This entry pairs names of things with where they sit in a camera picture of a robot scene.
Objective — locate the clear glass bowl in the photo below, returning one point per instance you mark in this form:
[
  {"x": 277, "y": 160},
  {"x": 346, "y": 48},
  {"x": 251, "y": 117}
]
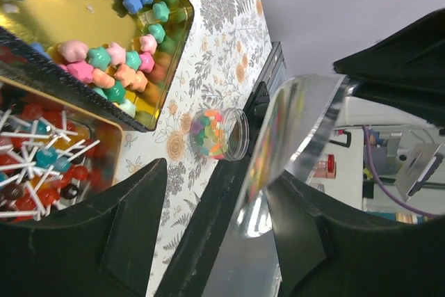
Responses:
[{"x": 221, "y": 134}]

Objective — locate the metal scoop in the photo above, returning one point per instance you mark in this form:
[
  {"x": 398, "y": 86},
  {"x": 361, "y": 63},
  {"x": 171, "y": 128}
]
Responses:
[{"x": 297, "y": 124}]

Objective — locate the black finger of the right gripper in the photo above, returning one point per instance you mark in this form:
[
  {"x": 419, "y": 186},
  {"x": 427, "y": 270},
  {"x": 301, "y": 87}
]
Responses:
[{"x": 405, "y": 70}]

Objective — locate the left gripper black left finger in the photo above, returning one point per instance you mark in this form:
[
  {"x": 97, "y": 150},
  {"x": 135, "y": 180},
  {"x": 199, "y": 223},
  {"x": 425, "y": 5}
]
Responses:
[{"x": 102, "y": 246}]

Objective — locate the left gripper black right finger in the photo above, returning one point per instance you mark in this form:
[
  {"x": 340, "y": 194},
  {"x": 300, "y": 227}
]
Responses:
[{"x": 327, "y": 248}]

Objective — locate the tin of star candies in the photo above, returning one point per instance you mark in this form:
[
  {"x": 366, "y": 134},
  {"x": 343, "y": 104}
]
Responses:
[{"x": 113, "y": 58}]

